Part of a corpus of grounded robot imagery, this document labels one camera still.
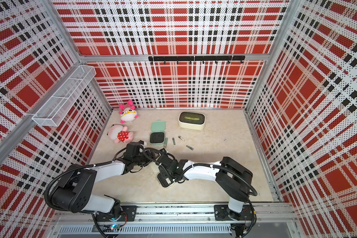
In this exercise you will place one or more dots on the black wall hook rail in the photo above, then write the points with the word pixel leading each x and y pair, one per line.
pixel 165 59

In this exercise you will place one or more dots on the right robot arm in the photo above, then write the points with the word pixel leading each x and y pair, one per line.
pixel 231 176

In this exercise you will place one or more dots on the green nail clipper case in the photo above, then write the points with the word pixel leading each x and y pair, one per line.
pixel 157 136

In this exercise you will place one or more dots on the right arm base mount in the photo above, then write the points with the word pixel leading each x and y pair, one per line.
pixel 223 213

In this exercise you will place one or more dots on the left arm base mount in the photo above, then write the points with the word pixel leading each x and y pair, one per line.
pixel 119 214

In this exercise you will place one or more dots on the white wire mesh basket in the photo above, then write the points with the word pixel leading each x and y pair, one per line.
pixel 54 110

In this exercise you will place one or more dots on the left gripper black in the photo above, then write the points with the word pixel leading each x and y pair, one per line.
pixel 149 158

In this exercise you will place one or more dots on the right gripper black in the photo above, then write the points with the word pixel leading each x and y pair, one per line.
pixel 164 172

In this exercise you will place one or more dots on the pink doll red dress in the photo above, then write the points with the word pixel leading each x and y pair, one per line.
pixel 120 134

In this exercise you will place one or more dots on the large green nail clipper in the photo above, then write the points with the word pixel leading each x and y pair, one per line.
pixel 165 143

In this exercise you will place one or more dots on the pink owl plush toy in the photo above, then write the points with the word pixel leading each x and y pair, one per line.
pixel 128 112

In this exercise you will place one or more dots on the cream tissue box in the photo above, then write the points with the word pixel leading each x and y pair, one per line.
pixel 192 120

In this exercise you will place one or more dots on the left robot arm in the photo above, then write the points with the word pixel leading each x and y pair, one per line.
pixel 72 190

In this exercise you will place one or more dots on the aluminium front rail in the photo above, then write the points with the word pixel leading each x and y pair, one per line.
pixel 182 220

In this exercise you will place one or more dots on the cream case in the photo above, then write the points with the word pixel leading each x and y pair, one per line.
pixel 161 175

